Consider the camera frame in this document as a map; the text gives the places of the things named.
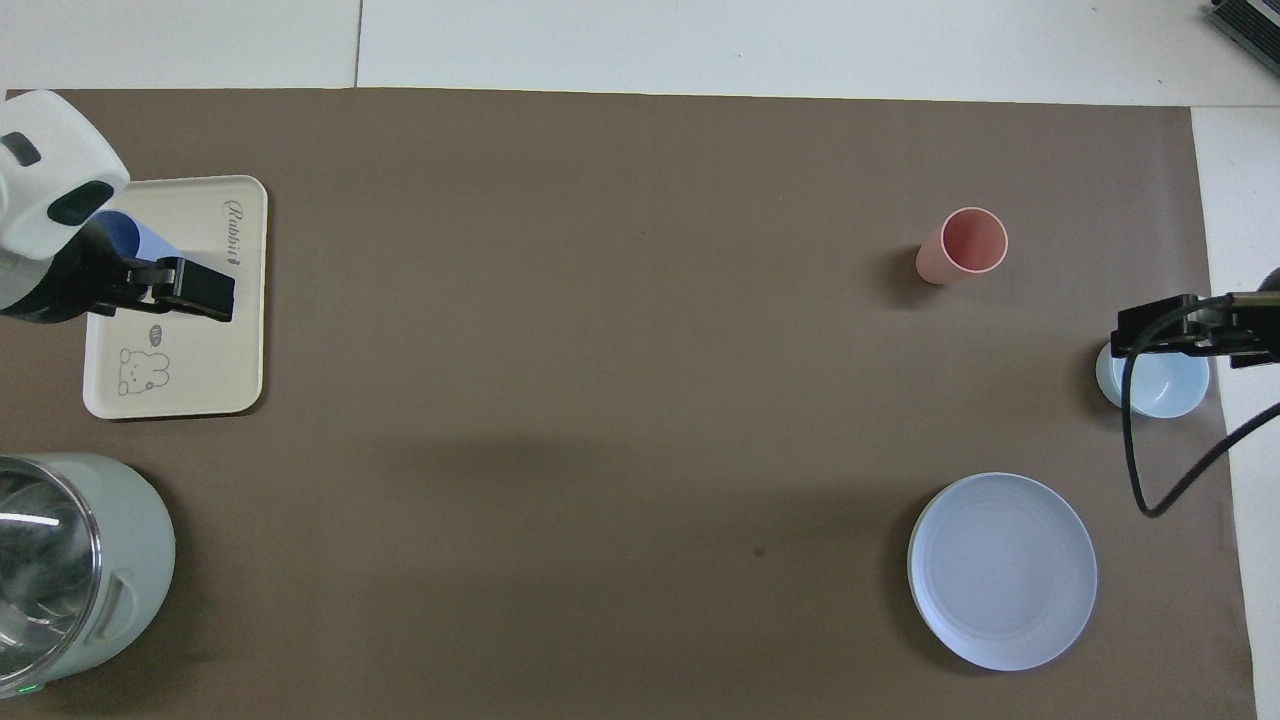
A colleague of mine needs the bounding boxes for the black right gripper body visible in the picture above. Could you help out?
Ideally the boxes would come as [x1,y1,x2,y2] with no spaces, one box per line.
[1213,288,1280,369]

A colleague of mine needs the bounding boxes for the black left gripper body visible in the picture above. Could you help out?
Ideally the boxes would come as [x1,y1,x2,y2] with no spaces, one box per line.
[0,222,153,324]

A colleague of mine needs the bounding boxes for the blue ribbed cup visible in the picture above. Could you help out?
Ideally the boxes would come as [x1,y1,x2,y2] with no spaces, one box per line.
[95,210,188,267]

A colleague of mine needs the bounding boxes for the pink cup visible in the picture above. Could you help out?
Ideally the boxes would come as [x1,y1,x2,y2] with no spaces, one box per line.
[915,207,1009,286]

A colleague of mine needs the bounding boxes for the cream rabbit print tray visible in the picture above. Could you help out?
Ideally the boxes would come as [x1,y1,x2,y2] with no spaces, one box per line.
[82,175,269,420]

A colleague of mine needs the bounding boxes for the light blue bowl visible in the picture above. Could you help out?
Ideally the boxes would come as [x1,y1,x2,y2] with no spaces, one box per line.
[1095,340,1211,419]

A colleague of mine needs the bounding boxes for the pale green cooking pot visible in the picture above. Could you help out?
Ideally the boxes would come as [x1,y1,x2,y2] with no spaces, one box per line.
[0,453,177,699]

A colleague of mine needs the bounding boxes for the glass pot lid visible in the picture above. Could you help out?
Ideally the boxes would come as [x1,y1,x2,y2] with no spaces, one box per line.
[0,460,103,683]

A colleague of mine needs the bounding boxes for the pale blue plate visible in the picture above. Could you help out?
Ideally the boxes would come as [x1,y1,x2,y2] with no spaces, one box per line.
[907,472,1098,672]

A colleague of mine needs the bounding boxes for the dark grey device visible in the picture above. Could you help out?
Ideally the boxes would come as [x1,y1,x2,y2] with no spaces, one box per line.
[1205,0,1280,51]

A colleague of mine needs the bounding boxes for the brown table mat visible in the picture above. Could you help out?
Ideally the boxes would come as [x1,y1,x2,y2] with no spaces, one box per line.
[0,88,1259,720]

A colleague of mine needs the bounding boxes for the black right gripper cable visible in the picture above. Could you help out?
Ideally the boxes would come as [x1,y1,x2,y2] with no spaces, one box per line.
[1120,293,1280,519]

